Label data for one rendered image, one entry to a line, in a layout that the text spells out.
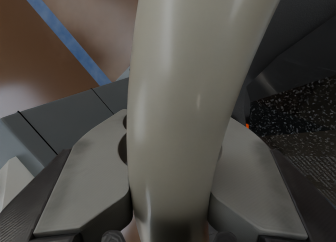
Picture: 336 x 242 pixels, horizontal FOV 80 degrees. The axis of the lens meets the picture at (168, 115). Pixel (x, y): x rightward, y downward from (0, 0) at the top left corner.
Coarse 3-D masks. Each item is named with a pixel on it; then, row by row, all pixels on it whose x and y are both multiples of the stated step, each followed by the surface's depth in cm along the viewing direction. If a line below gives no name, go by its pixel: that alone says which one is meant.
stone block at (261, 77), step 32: (320, 32) 81; (288, 64) 74; (320, 64) 53; (256, 96) 68; (288, 96) 53; (320, 96) 45; (256, 128) 64; (288, 128) 52; (320, 128) 45; (320, 160) 50
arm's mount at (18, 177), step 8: (8, 160) 60; (16, 160) 62; (8, 168) 59; (16, 168) 60; (24, 168) 62; (0, 176) 61; (8, 176) 58; (16, 176) 59; (24, 176) 61; (32, 176) 63; (0, 184) 59; (8, 184) 57; (16, 184) 58; (24, 184) 60; (0, 192) 57; (8, 192) 56; (16, 192) 57; (0, 200) 55; (8, 200) 55; (0, 208) 54
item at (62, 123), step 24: (72, 96) 85; (96, 96) 96; (120, 96) 111; (0, 120) 59; (24, 120) 64; (48, 120) 70; (72, 120) 78; (96, 120) 87; (0, 144) 63; (24, 144) 60; (48, 144) 65; (72, 144) 72; (0, 168) 67
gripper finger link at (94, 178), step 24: (120, 120) 11; (96, 144) 9; (120, 144) 10; (72, 168) 8; (96, 168) 8; (120, 168) 8; (72, 192) 7; (96, 192) 7; (120, 192) 7; (48, 216) 6; (72, 216) 6; (96, 216) 6; (120, 216) 7; (96, 240) 6
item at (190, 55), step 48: (144, 0) 4; (192, 0) 3; (240, 0) 3; (144, 48) 4; (192, 48) 4; (240, 48) 4; (144, 96) 5; (192, 96) 4; (144, 144) 5; (192, 144) 5; (144, 192) 6; (192, 192) 6; (144, 240) 8; (192, 240) 7
